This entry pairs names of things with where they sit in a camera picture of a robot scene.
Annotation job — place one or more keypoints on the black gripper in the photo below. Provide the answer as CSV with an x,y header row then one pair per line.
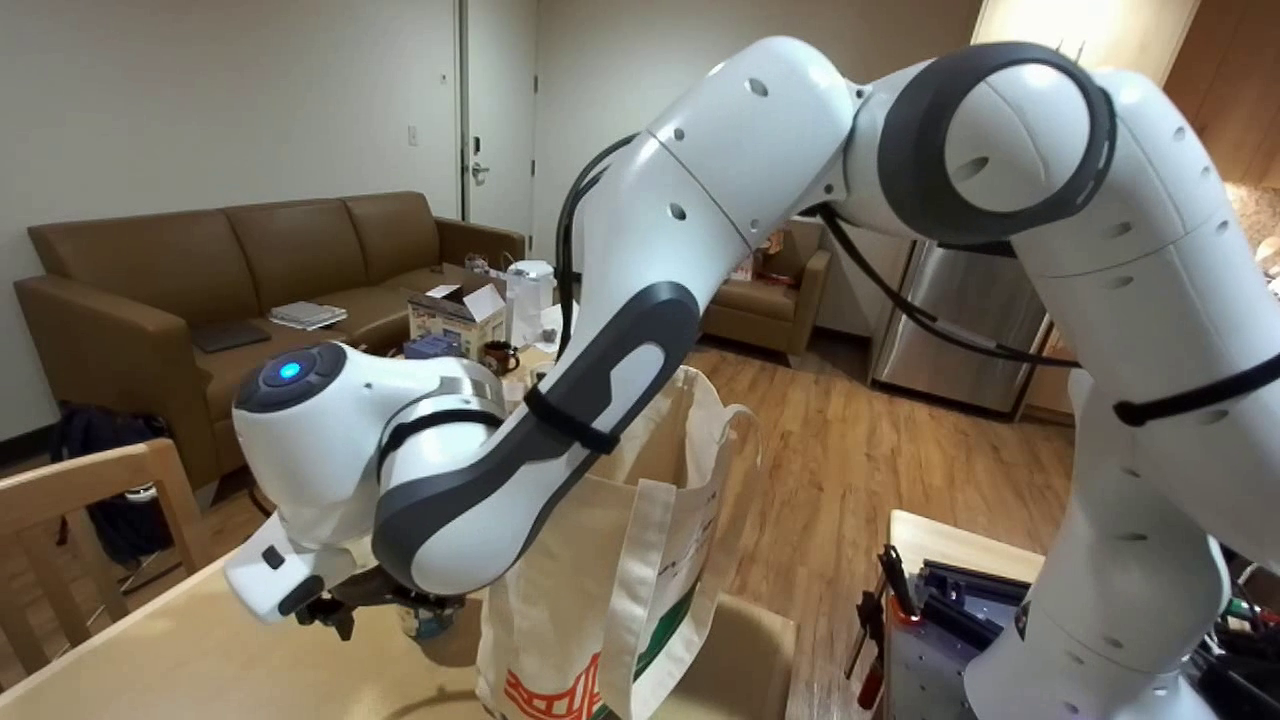
x,y
352,607

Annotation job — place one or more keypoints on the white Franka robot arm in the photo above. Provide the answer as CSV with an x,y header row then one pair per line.
x,y
745,162

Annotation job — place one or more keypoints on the white canvas tote bag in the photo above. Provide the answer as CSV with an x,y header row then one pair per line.
x,y
575,585

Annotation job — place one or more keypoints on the dark cup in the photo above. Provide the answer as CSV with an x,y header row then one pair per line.
x,y
499,358

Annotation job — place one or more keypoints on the light wooden dining table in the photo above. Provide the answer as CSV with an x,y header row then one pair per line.
x,y
163,655

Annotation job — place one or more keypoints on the open cardboard box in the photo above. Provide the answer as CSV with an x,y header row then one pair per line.
x,y
445,320

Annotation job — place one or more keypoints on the white paper stack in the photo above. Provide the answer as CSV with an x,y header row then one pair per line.
x,y
304,317

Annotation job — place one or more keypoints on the white pitcher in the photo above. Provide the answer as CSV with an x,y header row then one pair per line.
x,y
531,300

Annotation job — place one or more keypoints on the dark laptop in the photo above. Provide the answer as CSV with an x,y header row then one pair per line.
x,y
232,333

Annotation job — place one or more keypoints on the light wooden slat chair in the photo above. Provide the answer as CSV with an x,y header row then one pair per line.
x,y
80,481

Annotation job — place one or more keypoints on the dark blue backpack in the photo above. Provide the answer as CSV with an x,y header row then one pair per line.
x,y
87,435

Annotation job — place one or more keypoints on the orange black clamp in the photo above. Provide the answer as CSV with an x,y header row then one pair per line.
x,y
871,624

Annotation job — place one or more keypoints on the brown armchair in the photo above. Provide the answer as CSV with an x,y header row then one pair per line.
x,y
761,305

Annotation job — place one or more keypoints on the brown leather sofa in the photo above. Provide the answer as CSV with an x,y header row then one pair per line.
x,y
135,267

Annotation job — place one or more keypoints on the wooden robot cart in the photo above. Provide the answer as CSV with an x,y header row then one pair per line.
x,y
960,540

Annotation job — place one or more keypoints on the white door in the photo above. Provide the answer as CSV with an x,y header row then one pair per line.
x,y
501,82

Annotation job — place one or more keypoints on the stainless steel appliance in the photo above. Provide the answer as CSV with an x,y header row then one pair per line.
x,y
960,333

